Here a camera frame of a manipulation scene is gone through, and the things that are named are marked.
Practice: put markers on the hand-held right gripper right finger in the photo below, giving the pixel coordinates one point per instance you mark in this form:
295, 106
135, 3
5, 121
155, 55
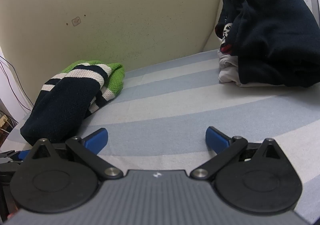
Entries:
216, 140

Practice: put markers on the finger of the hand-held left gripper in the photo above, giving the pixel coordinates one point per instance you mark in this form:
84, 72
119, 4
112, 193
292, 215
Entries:
24, 155

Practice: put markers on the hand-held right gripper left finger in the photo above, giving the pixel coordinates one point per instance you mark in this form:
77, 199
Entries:
96, 140

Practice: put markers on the green navy striped knit sweater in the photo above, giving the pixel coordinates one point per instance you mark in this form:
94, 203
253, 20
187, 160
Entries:
62, 97

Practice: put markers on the navy fleece garment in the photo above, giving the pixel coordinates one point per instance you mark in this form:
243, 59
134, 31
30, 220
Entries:
275, 35

